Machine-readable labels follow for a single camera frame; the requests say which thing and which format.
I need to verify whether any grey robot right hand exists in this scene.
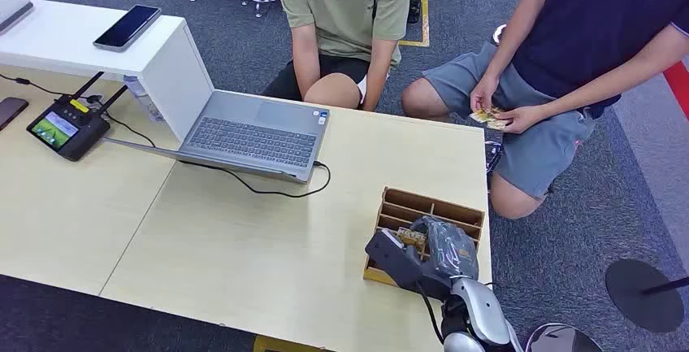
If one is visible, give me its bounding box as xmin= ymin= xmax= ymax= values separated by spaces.
xmin=409 ymin=215 xmax=480 ymax=289

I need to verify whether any person's right hand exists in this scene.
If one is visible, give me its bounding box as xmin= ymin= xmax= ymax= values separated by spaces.
xmin=469 ymin=73 xmax=501 ymax=115

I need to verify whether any person's left hand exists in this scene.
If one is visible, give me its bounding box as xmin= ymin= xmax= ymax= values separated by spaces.
xmin=492 ymin=103 xmax=546 ymax=135

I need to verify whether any stack of gold cards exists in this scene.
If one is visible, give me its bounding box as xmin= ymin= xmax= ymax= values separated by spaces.
xmin=468 ymin=106 xmax=510 ymax=132

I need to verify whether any gold card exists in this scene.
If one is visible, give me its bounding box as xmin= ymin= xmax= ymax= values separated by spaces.
xmin=396 ymin=228 xmax=430 ymax=250

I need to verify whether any wooden card holder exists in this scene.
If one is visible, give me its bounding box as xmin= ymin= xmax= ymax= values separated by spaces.
xmin=362 ymin=186 xmax=486 ymax=289

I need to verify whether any person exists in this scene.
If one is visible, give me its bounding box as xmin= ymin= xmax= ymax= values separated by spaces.
xmin=261 ymin=0 xmax=416 ymax=113
xmin=401 ymin=0 xmax=689 ymax=221

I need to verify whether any yellow floor tape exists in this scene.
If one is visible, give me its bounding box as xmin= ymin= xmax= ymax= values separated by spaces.
xmin=397 ymin=0 xmax=431 ymax=49

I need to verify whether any silver robot body shell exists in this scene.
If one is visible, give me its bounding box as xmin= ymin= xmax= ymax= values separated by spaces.
xmin=524 ymin=323 xmax=605 ymax=352

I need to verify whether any red floor tape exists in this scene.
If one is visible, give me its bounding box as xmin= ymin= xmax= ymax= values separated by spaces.
xmin=661 ymin=60 xmax=689 ymax=122

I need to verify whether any black round stand base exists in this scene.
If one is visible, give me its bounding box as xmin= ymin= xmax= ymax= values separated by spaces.
xmin=604 ymin=259 xmax=689 ymax=334

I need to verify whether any clear plastic bottle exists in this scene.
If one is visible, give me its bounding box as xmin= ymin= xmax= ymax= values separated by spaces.
xmin=123 ymin=75 xmax=166 ymax=124

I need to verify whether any black smartphone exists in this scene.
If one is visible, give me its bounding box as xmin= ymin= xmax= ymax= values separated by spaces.
xmin=92 ymin=4 xmax=163 ymax=54

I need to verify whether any black remote controller with screen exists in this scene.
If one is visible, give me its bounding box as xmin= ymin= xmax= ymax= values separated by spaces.
xmin=26 ymin=72 xmax=130 ymax=163

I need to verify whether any white desk shelf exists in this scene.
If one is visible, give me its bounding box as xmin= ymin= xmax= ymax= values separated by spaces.
xmin=0 ymin=0 xmax=217 ymax=144

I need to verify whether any dark phone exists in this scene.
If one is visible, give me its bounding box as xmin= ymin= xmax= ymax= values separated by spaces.
xmin=0 ymin=97 xmax=30 ymax=132

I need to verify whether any grey closed laptop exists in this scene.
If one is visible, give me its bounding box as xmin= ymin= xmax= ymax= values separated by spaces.
xmin=0 ymin=0 xmax=35 ymax=37

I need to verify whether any dark wrist camera box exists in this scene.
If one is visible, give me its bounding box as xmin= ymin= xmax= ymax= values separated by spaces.
xmin=365 ymin=228 xmax=425 ymax=287

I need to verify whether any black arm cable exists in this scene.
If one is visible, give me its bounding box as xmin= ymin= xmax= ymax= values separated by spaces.
xmin=416 ymin=281 xmax=449 ymax=346

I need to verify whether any black laptop cable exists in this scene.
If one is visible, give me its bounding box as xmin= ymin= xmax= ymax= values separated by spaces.
xmin=177 ymin=159 xmax=332 ymax=199

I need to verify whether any black controller cable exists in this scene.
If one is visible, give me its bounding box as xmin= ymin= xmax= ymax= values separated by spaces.
xmin=101 ymin=111 xmax=158 ymax=150

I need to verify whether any thin black cable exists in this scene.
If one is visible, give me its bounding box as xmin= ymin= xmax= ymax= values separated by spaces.
xmin=0 ymin=72 xmax=72 ymax=98

